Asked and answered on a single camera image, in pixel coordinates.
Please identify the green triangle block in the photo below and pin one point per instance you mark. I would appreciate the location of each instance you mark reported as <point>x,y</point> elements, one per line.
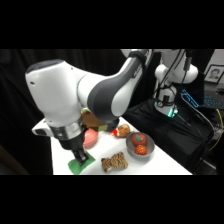
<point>75,168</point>

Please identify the grey bowl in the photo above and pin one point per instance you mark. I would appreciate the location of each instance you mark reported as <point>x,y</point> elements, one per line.
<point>150,146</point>

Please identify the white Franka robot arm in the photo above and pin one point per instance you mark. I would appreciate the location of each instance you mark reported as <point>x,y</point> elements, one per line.
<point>56,90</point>

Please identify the striped tiger plush toy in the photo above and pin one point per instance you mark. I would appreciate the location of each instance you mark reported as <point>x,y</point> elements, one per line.
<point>115,161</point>

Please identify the gingerbread man plush toy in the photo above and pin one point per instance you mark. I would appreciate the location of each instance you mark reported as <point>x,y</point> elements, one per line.
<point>122,130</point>

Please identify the black curtain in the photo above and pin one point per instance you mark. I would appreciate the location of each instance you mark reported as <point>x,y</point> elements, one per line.
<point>13,110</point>

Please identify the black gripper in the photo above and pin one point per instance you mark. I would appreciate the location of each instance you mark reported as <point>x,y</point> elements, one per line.
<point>71,144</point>

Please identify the pink bowl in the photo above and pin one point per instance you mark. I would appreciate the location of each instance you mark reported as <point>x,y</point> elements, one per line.
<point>90,138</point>

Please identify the blue lit device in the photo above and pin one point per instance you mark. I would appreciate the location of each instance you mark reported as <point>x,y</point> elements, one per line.
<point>189,98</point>

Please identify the orange spotted plush ball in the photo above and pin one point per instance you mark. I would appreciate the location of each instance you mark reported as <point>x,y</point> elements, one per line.
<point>140,150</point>

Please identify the framed picture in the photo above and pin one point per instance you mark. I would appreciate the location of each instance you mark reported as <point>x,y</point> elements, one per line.
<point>214,74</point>

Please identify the small green light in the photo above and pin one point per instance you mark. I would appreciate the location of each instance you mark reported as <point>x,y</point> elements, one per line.
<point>172,112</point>

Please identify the orange round plush toy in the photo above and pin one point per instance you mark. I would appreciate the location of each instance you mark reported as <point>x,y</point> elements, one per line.
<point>138,139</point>

